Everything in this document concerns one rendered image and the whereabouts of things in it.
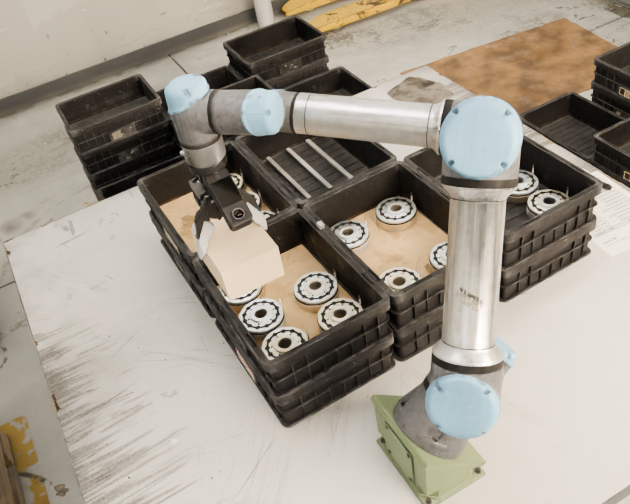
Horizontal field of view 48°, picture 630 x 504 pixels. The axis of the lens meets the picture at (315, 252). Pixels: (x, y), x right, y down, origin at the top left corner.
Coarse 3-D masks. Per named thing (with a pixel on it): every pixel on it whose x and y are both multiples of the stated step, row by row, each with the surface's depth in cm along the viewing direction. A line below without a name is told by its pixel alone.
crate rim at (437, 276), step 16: (368, 176) 178; (416, 176) 175; (336, 192) 175; (304, 208) 172; (336, 240) 162; (352, 256) 157; (368, 272) 153; (432, 272) 149; (384, 288) 148; (416, 288) 147
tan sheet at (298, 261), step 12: (288, 252) 176; (300, 252) 175; (288, 264) 173; (300, 264) 172; (312, 264) 171; (288, 276) 170; (300, 276) 169; (264, 288) 168; (276, 288) 167; (288, 288) 167; (276, 300) 164; (288, 300) 164; (288, 312) 161; (300, 312) 160; (312, 312) 160; (288, 324) 158; (300, 324) 158; (312, 324) 157; (312, 336) 154
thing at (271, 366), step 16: (272, 224) 169; (208, 288) 158; (224, 304) 151; (384, 304) 145; (240, 320) 147; (352, 320) 143; (368, 320) 145; (320, 336) 141; (336, 336) 142; (256, 352) 140; (288, 352) 139; (304, 352) 140; (272, 368) 138
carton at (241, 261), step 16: (224, 224) 141; (256, 224) 140; (224, 240) 138; (240, 240) 137; (256, 240) 136; (272, 240) 135; (208, 256) 136; (224, 256) 134; (240, 256) 133; (256, 256) 133; (272, 256) 135; (224, 272) 131; (240, 272) 133; (256, 272) 135; (272, 272) 137; (224, 288) 135; (240, 288) 135
